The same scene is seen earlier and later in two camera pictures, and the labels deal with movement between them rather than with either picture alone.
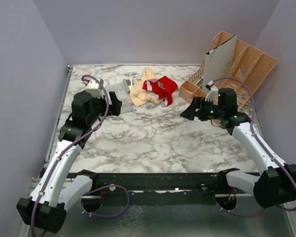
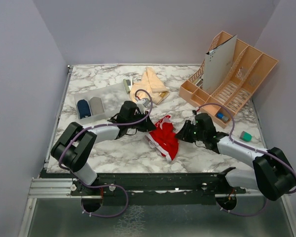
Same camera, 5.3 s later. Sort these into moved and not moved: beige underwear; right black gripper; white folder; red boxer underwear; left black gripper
Moved: right black gripper; left black gripper; red boxer underwear
Not moved: beige underwear; white folder
